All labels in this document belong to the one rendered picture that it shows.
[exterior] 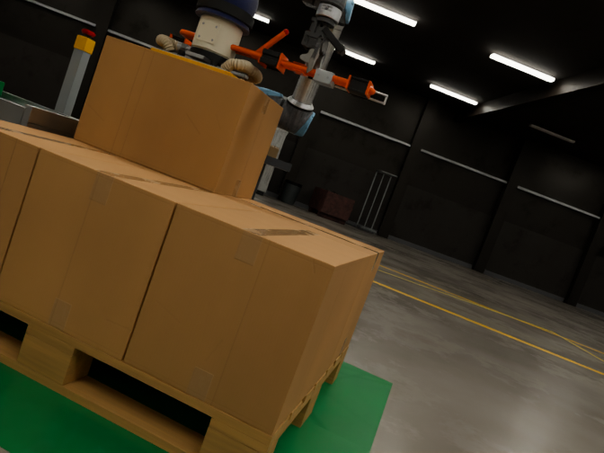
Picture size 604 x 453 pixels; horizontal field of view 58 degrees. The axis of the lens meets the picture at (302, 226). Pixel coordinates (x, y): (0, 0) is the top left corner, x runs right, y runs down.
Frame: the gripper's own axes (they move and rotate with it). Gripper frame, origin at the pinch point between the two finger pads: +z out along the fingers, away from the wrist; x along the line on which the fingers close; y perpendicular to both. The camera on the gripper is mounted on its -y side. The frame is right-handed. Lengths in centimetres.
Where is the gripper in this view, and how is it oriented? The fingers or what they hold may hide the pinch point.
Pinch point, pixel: (312, 74)
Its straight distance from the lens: 208.4
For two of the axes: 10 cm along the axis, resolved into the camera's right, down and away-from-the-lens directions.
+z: -3.4, 9.4, 0.8
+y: -9.0, -3.5, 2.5
